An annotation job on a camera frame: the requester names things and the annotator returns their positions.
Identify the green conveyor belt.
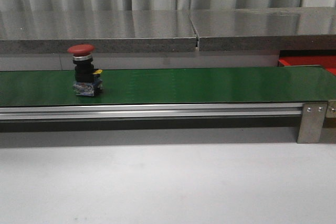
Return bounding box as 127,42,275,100
1,66,335,106

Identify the grey stone countertop left slab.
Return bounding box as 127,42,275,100
1,10,197,54

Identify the grey stone countertop slab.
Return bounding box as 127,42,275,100
1,10,197,54
190,7,335,51

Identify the grey stone countertop right slab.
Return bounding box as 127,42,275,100
190,7,335,51

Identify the red plastic tray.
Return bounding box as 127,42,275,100
278,56,335,75

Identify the aluminium conveyor frame rail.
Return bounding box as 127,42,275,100
1,103,303,121

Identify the steel conveyor leg bracket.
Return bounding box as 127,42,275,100
297,103,327,144

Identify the steel conveyor end bracket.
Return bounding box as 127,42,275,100
326,100,336,119

